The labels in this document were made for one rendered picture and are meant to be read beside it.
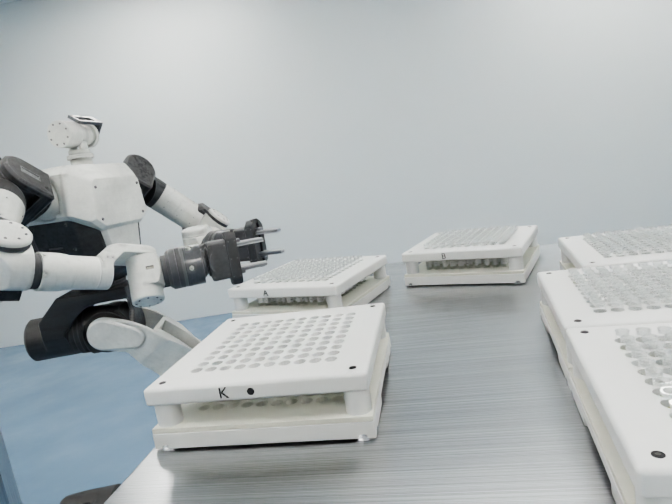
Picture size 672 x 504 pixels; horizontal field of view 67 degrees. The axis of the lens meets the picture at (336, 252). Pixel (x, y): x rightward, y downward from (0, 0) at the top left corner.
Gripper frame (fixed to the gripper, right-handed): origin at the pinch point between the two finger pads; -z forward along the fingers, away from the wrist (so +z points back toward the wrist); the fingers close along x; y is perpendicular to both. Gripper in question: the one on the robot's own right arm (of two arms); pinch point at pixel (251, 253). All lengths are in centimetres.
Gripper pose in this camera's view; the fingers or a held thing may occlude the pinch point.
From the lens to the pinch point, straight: 114.7
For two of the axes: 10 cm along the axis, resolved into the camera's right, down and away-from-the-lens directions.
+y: 3.2, 1.1, -9.4
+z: -9.3, 1.9, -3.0
